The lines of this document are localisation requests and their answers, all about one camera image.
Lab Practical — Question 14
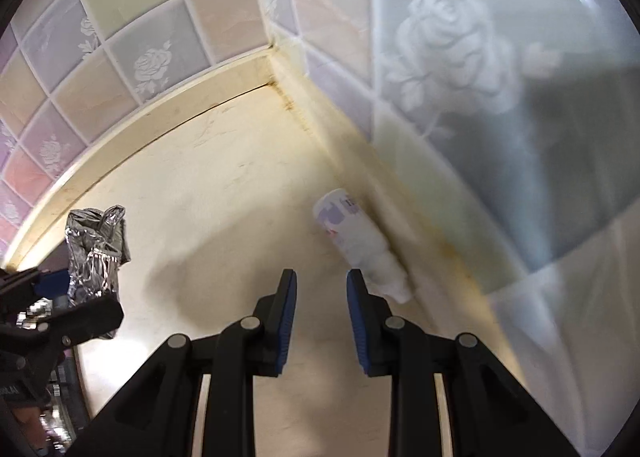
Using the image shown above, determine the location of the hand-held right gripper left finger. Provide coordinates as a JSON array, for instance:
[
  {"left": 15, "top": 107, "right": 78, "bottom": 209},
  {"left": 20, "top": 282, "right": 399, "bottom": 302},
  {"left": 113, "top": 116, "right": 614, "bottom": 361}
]
[{"left": 65, "top": 268, "right": 298, "bottom": 457}]

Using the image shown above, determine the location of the white squeezed tube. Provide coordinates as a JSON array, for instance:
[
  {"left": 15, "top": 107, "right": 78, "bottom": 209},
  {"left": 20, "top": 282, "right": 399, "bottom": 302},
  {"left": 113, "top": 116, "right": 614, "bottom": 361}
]
[{"left": 312, "top": 187, "right": 416, "bottom": 303}]

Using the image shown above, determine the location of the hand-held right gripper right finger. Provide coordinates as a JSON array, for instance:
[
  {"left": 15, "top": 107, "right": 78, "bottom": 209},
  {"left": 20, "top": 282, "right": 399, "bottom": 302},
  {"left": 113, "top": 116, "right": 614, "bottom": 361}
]
[{"left": 346, "top": 269, "right": 581, "bottom": 457}]

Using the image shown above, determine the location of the silver foil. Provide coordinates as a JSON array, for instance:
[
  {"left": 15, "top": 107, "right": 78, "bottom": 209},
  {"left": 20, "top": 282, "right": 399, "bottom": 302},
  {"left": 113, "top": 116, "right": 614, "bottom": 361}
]
[{"left": 65, "top": 204, "right": 132, "bottom": 340}]

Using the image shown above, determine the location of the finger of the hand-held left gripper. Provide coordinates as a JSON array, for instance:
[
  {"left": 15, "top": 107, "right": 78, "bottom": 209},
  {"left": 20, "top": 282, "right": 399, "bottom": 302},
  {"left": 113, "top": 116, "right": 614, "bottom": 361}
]
[
  {"left": 0, "top": 267, "right": 68, "bottom": 310},
  {"left": 0, "top": 294, "right": 125, "bottom": 378}
]

